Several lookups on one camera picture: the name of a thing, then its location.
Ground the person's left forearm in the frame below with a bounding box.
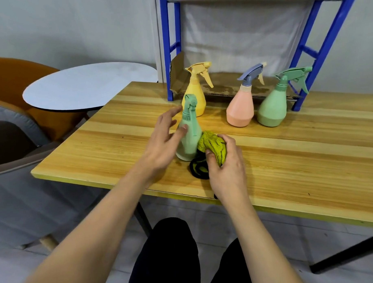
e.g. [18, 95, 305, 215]
[12, 164, 158, 283]

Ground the round white side table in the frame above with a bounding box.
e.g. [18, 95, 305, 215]
[21, 60, 160, 114]

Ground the white cloth backdrop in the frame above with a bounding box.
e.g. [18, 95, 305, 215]
[181, 0, 316, 81]

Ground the orange chair with grey shell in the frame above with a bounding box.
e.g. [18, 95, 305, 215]
[0, 54, 91, 144]

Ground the person's right leg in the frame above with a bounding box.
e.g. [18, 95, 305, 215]
[205, 237, 253, 283]

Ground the green and black cloth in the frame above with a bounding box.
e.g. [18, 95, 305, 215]
[188, 129, 229, 201]

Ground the green spray bottle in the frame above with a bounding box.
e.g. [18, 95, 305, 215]
[256, 66, 315, 128]
[173, 93, 204, 162]

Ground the blue metal shelf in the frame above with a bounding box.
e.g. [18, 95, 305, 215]
[159, 0, 366, 117]

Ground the person's leg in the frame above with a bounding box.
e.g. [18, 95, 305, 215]
[205, 237, 253, 283]
[123, 216, 201, 283]

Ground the yellow spray bottle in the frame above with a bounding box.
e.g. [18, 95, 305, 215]
[180, 61, 215, 118]

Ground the brown chair with grey shell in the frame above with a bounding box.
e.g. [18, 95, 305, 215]
[0, 116, 117, 254]

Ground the person's right forearm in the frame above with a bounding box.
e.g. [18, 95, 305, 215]
[225, 199, 305, 283]

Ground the person's right hand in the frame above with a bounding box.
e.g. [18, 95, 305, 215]
[204, 133, 254, 209]

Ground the black metal table leg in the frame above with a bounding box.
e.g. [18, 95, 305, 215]
[133, 202, 154, 239]
[309, 231, 373, 275]

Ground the pink spray bottle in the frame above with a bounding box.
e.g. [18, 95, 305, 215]
[224, 62, 269, 128]

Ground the person's left hand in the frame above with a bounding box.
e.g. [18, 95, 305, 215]
[139, 105, 191, 179]

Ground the person's left leg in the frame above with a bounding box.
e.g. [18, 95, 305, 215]
[123, 216, 201, 283]

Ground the stained brown cardboard sheet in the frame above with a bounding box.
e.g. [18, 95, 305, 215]
[168, 47, 303, 103]

